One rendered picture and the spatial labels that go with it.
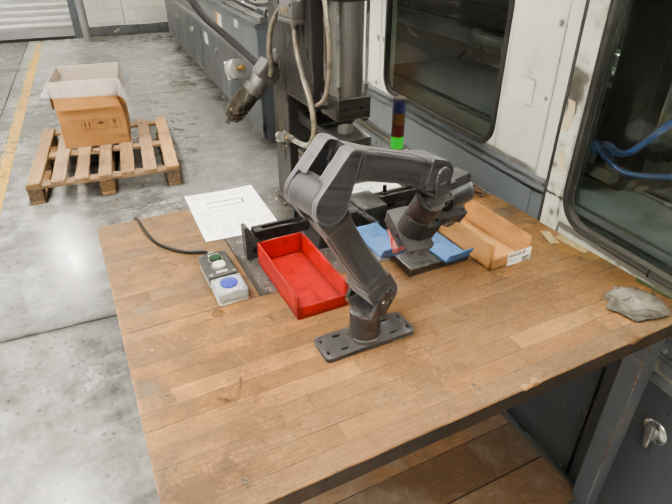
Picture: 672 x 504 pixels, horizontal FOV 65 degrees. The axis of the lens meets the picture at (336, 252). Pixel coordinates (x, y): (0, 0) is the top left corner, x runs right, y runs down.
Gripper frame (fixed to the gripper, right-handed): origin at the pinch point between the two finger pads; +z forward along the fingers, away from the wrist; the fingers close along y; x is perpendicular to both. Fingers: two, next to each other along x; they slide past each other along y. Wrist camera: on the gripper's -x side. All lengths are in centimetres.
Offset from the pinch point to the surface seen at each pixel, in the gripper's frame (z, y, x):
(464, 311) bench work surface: 1.6, -17.4, -9.6
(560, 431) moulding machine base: 59, -51, -61
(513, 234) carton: 5.0, -1.8, -36.1
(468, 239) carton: 7.1, 0.8, -24.6
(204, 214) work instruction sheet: 38, 42, 29
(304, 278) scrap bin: 15.4, 5.1, 16.5
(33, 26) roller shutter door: 559, 770, 81
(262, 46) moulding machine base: 182, 268, -85
